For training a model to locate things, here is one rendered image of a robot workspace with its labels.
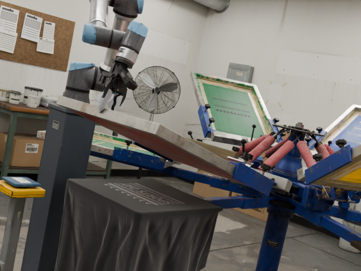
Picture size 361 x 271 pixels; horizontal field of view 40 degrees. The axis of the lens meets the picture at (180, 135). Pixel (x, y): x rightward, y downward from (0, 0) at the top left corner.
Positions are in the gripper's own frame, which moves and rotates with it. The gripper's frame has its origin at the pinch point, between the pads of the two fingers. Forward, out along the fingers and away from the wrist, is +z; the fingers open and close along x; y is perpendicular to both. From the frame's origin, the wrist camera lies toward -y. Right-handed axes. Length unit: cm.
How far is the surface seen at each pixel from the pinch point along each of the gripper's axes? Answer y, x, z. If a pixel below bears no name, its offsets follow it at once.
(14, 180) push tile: 12.0, 16.0, 34.6
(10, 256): 10, 6, 60
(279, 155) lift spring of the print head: -8, -110, -20
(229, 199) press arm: -2, -90, 11
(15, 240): 10, 7, 54
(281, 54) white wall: 231, -428, -210
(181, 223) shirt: -22, -37, 28
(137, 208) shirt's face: -17.4, -15.8, 27.8
